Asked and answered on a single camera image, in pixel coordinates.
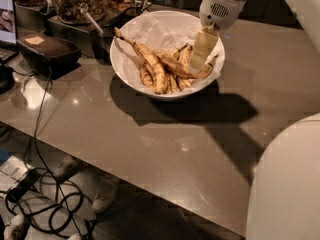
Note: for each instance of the long spotted banana left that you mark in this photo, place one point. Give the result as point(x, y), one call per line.
point(156, 71)

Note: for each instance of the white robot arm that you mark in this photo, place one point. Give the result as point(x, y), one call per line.
point(284, 202)

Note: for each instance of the black box with label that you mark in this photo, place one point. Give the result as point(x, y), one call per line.
point(50, 57)

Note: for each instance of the black round object left edge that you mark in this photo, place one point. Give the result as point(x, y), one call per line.
point(6, 78)

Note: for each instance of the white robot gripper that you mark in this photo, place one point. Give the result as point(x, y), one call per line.
point(220, 9)

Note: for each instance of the laptop with lit screen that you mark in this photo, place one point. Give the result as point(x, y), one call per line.
point(8, 31)

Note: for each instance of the white paper bowl liner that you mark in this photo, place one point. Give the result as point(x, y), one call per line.
point(161, 29)

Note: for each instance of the small spotted banana lower left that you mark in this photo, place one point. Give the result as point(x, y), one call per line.
point(145, 76)

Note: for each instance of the black power adapter on floor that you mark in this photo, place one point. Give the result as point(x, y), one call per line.
point(28, 181)

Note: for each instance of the white scoop in jar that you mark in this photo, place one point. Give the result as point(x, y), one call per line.
point(85, 13)

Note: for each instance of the black tray under jars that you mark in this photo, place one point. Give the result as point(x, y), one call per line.
point(40, 19)

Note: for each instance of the glass jar of nuts centre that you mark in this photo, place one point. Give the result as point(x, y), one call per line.
point(73, 11)

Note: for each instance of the spotted banana across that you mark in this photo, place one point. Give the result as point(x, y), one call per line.
point(180, 69)

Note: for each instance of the white ceramic bowl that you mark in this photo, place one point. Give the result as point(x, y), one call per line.
point(196, 85)

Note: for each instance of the white paper on floor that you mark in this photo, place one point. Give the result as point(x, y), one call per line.
point(12, 172)

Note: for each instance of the spotted banana in middle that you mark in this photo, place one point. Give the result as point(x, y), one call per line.
point(176, 84)

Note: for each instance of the white chair base legs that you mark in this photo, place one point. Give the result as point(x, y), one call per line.
point(57, 209)

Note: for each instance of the spotted banana with upright stem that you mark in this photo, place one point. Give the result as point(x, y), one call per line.
point(184, 58)

